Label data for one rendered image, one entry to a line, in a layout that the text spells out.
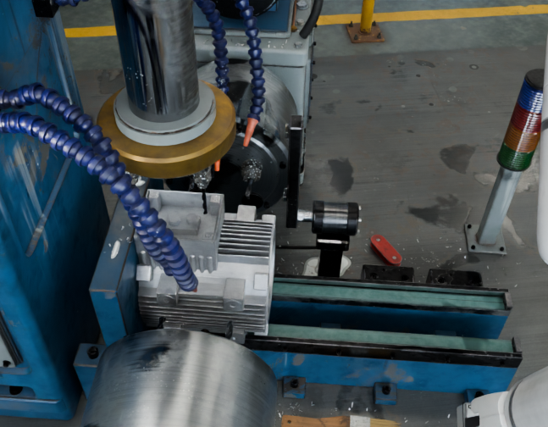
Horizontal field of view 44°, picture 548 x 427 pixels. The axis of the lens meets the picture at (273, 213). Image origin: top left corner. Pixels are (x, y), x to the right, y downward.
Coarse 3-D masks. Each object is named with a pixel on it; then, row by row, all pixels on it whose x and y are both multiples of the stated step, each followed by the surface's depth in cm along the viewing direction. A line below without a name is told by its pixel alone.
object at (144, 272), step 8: (264, 216) 108; (272, 216) 108; (144, 264) 102; (136, 272) 101; (144, 272) 101; (152, 272) 103; (256, 272) 102; (136, 280) 101; (144, 280) 101; (256, 280) 100; (264, 280) 100; (256, 288) 100; (264, 288) 100
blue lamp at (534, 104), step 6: (528, 84) 118; (522, 90) 116; (528, 90) 114; (534, 90) 113; (522, 96) 116; (528, 96) 115; (534, 96) 114; (540, 96) 114; (522, 102) 117; (528, 102) 115; (534, 102) 115; (540, 102) 114; (528, 108) 116; (534, 108) 116; (540, 108) 115
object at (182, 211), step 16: (160, 192) 105; (176, 192) 104; (192, 192) 104; (160, 208) 106; (176, 208) 106; (192, 208) 106; (208, 208) 106; (176, 224) 102; (192, 224) 102; (208, 224) 104; (192, 240) 98; (208, 240) 98; (144, 256) 101; (192, 256) 100; (208, 256) 100; (208, 272) 102
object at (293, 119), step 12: (300, 120) 101; (288, 132) 101; (300, 132) 100; (300, 144) 102; (288, 156) 105; (300, 156) 104; (288, 168) 107; (300, 168) 107; (288, 180) 109; (288, 192) 112; (288, 204) 114; (288, 216) 117
